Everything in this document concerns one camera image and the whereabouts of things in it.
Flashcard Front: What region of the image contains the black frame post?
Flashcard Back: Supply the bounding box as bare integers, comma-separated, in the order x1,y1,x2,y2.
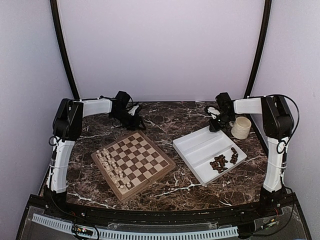
243,0,272,98
49,0,80,100

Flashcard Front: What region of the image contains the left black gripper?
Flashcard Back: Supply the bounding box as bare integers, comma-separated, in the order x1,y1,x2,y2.
110,109,146,131

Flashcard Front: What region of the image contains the white chess pieces row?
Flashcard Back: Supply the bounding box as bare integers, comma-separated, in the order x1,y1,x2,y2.
95,148,132,192

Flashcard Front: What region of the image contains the left black frame post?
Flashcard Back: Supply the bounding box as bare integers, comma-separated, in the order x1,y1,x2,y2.
49,0,80,100

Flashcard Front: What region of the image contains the dark chess pieces small pile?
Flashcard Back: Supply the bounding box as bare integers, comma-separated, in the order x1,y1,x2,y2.
230,147,239,165

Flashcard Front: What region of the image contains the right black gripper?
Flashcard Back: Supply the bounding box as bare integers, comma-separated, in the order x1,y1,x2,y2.
209,111,236,132

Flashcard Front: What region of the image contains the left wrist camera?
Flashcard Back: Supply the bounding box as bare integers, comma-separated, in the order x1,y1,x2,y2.
127,104,141,116

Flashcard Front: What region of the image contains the wooden chess board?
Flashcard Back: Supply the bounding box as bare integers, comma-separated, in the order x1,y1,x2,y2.
91,130,176,202

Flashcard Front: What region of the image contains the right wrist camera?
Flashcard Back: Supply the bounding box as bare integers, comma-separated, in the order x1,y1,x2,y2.
204,106,221,120

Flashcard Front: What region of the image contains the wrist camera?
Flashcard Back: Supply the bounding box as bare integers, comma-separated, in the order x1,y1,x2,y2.
127,104,141,116
204,106,221,120

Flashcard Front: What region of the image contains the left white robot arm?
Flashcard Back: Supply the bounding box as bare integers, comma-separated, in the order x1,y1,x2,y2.
44,91,146,218

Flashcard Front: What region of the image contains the white slotted cable duct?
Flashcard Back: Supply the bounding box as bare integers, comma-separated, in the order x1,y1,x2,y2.
31,213,239,240

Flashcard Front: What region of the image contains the right black frame post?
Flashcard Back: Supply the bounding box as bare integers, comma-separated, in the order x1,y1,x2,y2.
243,0,272,98

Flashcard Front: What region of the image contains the white plastic tray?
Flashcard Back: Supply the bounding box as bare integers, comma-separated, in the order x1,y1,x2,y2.
173,126,247,186

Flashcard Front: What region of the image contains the cream ceramic mug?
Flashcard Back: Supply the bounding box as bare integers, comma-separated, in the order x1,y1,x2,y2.
231,116,252,140

